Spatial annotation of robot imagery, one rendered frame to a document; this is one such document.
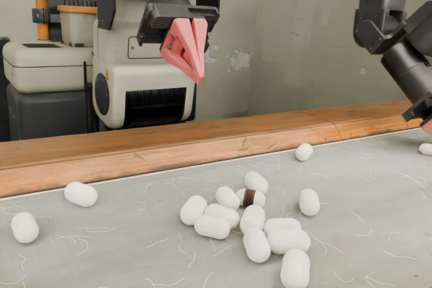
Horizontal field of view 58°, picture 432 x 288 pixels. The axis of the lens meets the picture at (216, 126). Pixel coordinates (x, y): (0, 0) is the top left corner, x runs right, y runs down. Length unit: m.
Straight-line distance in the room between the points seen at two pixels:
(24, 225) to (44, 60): 0.84
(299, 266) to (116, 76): 0.69
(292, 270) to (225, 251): 0.07
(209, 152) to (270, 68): 2.36
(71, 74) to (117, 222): 0.84
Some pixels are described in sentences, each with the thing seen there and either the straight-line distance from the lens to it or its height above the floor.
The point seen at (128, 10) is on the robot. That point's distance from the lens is 0.98.
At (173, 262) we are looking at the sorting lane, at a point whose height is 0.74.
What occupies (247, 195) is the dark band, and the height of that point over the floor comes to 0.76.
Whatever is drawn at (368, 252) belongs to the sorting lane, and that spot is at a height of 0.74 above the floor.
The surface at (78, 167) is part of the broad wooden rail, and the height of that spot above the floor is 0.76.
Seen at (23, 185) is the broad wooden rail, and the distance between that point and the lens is 0.46.
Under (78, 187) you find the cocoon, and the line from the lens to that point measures 0.42.
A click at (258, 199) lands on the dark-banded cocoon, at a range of 0.41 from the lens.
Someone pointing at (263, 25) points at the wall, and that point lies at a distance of 2.93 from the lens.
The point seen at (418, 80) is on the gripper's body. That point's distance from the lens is 0.68.
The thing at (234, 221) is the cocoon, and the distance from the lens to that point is 0.37.
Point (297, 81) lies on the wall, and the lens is 2.68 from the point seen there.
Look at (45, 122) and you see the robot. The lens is 1.20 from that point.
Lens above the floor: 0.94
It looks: 16 degrees down
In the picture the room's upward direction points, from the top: 3 degrees clockwise
